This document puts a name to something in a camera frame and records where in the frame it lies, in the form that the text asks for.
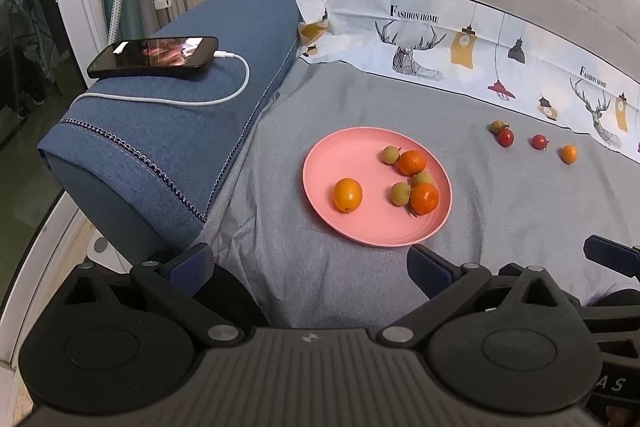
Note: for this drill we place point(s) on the green fruit hidden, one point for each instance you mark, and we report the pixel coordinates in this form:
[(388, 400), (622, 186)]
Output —
[(423, 178)]

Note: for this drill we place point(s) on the greenish brown cherry tomato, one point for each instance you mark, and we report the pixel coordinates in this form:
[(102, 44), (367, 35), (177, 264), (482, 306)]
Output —
[(496, 126)]

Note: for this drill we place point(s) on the orange kumquat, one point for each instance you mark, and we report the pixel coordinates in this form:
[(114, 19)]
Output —
[(569, 153), (348, 195)]

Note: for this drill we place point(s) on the white printed cloth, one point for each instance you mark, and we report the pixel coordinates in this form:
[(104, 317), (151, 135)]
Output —
[(500, 52)]

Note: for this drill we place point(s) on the white curtain clip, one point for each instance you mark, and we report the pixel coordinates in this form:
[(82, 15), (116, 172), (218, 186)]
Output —
[(162, 2)]

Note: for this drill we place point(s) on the grey sofa cover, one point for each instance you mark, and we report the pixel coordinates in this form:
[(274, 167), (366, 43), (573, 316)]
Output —
[(525, 217)]

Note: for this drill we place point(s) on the mandarin with green leaf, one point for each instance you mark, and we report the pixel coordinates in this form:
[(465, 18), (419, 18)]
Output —
[(424, 198)]

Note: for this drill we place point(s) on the red cherry tomato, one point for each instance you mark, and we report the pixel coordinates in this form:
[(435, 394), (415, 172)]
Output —
[(539, 141), (505, 137)]

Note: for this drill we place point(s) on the green fruit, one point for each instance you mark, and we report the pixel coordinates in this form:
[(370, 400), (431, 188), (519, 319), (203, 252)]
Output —
[(391, 154), (400, 193)]

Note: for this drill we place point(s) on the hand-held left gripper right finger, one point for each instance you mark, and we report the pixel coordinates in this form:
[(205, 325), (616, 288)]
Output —
[(427, 268)]

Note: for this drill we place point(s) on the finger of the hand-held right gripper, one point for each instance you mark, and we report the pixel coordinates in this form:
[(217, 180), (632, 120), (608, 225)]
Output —
[(607, 251), (620, 298)]

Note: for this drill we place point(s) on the white stand base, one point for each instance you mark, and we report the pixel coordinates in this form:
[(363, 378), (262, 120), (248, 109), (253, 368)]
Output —
[(107, 254)]

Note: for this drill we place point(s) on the green fruit top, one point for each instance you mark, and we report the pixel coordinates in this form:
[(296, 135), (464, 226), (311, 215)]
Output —
[(391, 154)]

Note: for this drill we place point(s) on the orange mandarin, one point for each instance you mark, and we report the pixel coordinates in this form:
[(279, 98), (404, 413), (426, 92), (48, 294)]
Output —
[(412, 162)]

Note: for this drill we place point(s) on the pink plate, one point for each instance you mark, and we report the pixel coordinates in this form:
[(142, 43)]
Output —
[(325, 167)]

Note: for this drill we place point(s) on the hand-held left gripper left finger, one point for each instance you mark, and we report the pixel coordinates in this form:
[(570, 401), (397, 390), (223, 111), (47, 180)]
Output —
[(192, 262)]

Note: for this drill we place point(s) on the black smartphone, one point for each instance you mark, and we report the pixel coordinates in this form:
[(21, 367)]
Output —
[(155, 54)]

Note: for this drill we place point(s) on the blue sofa armrest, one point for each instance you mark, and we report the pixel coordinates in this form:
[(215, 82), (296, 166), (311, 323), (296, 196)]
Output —
[(175, 142)]

